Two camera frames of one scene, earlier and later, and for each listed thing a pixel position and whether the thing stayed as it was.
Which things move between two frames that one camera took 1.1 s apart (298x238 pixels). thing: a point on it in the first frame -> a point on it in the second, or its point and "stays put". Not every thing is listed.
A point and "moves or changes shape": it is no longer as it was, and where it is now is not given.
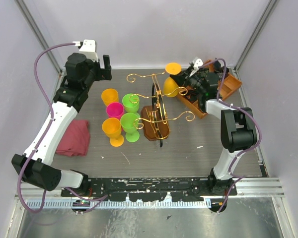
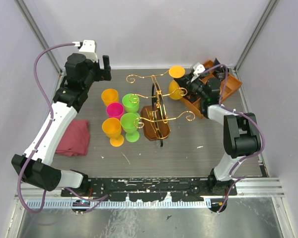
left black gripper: x=104 y=74 stays put
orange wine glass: x=171 y=89 moves or changes shape
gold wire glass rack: x=154 y=120 stays put
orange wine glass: x=109 y=95 stays put
